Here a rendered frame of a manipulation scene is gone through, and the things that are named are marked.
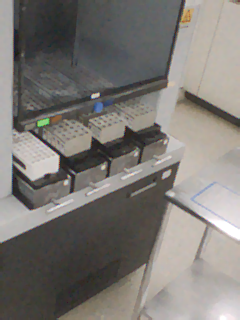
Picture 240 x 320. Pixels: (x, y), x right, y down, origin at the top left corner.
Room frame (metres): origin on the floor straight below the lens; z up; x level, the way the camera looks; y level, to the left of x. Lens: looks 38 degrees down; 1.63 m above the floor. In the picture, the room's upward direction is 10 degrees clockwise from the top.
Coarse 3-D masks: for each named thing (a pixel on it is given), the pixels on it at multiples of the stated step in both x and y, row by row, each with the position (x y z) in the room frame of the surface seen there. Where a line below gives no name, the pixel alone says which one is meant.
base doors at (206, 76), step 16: (208, 0) 3.56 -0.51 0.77; (224, 0) 3.48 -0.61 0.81; (208, 16) 3.54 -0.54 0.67; (224, 16) 3.45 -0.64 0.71; (208, 32) 3.52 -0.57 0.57; (224, 32) 3.43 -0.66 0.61; (208, 48) 3.49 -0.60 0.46; (224, 48) 3.40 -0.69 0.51; (192, 64) 3.56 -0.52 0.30; (208, 64) 3.47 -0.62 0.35; (224, 64) 3.38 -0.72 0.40; (192, 80) 3.53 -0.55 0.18; (208, 80) 3.44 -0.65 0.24; (224, 80) 3.35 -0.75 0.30; (208, 96) 3.41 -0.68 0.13; (224, 96) 3.32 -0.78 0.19
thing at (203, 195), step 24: (216, 168) 1.29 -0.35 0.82; (168, 192) 1.11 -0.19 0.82; (192, 192) 1.13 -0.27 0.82; (216, 192) 1.16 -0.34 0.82; (168, 216) 1.11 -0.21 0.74; (192, 216) 1.04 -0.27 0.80; (216, 216) 1.04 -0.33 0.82; (192, 264) 1.39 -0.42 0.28; (144, 288) 1.10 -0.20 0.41; (168, 288) 1.23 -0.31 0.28; (192, 288) 1.25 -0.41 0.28; (216, 288) 1.28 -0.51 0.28; (144, 312) 1.10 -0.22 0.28; (168, 312) 1.12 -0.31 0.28; (192, 312) 1.14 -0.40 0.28; (216, 312) 1.16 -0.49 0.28
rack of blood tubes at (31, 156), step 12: (12, 132) 1.23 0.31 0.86; (24, 132) 1.25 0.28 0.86; (12, 144) 1.17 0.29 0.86; (24, 144) 1.18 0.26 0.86; (36, 144) 1.18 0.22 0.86; (12, 156) 1.18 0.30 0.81; (24, 156) 1.12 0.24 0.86; (36, 156) 1.12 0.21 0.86; (48, 156) 1.14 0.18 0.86; (24, 168) 1.13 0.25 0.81; (36, 168) 1.08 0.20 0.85; (48, 168) 1.11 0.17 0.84
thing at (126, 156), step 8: (96, 144) 1.32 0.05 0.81; (128, 144) 1.35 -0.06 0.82; (104, 152) 1.29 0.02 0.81; (112, 152) 1.29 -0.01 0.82; (120, 152) 1.30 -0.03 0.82; (128, 152) 1.32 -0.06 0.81; (136, 152) 1.34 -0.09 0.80; (112, 160) 1.26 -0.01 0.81; (120, 160) 1.29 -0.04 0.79; (128, 160) 1.32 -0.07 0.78; (136, 160) 1.35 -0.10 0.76; (112, 168) 1.26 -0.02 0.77; (120, 168) 1.29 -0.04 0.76; (128, 168) 1.32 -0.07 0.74; (128, 176) 1.26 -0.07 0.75
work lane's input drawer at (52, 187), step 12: (12, 168) 1.12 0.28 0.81; (12, 180) 1.10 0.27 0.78; (24, 180) 1.08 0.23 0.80; (36, 180) 1.07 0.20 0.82; (48, 180) 1.08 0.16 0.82; (60, 180) 1.10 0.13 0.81; (24, 192) 1.06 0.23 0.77; (36, 192) 1.03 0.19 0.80; (48, 192) 1.07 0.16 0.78; (60, 192) 1.10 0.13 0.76; (36, 204) 1.03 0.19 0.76; (60, 204) 1.06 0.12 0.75
